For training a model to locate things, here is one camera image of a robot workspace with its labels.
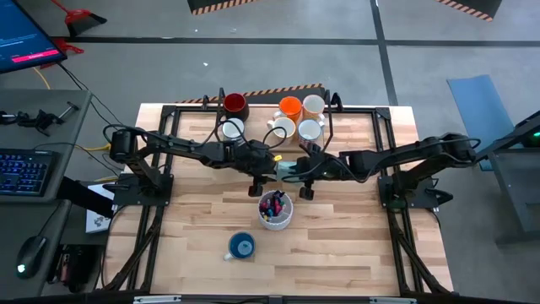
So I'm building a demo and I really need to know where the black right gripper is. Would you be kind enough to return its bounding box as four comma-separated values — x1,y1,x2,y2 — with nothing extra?
294,143,337,200

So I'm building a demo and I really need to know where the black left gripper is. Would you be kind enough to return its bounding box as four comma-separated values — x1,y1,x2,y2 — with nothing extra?
242,143,284,198

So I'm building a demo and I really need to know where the green mug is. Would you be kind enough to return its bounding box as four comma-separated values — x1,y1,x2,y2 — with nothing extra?
276,160,299,182

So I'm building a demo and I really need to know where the multicolour patterned white mug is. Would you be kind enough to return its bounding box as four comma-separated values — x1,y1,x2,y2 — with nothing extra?
297,118,327,144

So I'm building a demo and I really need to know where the plain white mug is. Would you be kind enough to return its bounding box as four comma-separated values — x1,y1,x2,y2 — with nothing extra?
266,117,297,143

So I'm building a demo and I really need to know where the white mug blue pattern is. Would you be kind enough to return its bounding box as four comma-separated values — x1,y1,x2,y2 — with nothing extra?
221,117,246,143

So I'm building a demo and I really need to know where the orange mug white handle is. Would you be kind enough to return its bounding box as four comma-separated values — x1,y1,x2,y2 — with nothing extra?
273,95,304,124

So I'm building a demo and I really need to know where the cream mug orange pattern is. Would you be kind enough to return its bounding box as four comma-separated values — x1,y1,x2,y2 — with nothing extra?
302,94,327,122

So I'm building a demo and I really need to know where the dark red mug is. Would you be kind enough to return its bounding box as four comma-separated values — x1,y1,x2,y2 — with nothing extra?
222,92,251,123

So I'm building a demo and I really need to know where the white textured pen holder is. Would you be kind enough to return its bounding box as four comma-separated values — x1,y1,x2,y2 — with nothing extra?
256,189,294,231

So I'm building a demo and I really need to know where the black hazard striped ramp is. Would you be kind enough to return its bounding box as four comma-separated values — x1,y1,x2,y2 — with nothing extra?
437,0,504,22
174,83,328,106
186,0,257,16

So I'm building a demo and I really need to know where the white printed box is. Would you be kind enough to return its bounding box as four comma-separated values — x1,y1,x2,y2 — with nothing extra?
85,183,118,234

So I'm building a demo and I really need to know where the blue floor mat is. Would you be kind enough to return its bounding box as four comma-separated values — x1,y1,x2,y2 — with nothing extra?
446,74,524,172

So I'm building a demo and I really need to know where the black angled bar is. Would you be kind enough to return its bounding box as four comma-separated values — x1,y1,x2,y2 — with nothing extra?
57,176,116,219

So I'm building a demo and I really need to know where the grey desk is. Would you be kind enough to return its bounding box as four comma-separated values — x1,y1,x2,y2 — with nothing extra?
0,88,94,299

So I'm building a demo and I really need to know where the dark grey metal cart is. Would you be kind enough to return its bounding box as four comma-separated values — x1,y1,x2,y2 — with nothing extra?
463,110,540,246

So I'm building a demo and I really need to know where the black equipment box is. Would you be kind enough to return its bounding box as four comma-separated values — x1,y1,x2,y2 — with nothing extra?
45,243,105,295

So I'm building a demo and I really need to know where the black front beam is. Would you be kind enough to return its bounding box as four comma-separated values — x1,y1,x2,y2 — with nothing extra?
0,290,540,304

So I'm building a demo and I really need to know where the black clamp tool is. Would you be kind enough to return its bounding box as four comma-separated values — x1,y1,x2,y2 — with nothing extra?
0,100,81,137

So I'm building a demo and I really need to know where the red plastic stand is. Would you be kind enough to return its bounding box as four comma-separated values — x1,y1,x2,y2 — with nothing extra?
40,36,85,69

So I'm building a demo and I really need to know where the black backlit keyboard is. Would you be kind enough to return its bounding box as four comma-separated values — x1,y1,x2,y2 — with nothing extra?
0,148,58,198

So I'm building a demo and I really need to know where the black computer mouse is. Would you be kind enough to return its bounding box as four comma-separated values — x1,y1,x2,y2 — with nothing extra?
15,235,48,280

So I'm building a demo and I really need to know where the computer monitor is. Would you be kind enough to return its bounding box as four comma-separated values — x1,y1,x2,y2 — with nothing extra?
0,0,68,75

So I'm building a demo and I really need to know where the blue mug white handle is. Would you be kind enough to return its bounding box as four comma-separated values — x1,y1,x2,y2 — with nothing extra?
222,231,257,262

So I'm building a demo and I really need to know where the black metal table frame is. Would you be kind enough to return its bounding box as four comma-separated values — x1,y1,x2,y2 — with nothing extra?
100,103,456,296

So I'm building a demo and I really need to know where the silver metal bracket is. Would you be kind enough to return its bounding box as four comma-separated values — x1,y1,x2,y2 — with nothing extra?
369,296,418,304
132,295,183,304

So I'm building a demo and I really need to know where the black floor cable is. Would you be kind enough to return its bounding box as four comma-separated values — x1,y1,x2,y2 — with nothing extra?
57,62,127,128

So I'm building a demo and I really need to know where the black dustpan red handle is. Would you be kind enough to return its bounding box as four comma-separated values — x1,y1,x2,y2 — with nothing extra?
50,0,107,37

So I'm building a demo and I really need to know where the yellow floor cable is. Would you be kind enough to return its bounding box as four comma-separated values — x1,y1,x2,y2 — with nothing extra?
33,67,51,90

